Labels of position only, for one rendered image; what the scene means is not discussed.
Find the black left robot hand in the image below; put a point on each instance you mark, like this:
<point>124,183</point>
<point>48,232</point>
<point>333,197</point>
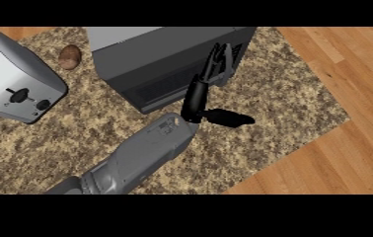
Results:
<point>194,99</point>

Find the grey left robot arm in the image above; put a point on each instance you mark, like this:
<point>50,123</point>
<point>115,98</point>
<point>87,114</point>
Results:
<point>146,148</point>

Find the dark grey microwave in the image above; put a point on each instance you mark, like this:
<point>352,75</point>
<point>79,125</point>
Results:
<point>159,63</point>

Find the brown potato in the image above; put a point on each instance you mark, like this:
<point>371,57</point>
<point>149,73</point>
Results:
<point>69,57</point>

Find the silver toaster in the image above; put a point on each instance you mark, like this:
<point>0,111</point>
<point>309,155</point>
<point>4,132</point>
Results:
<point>26,83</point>

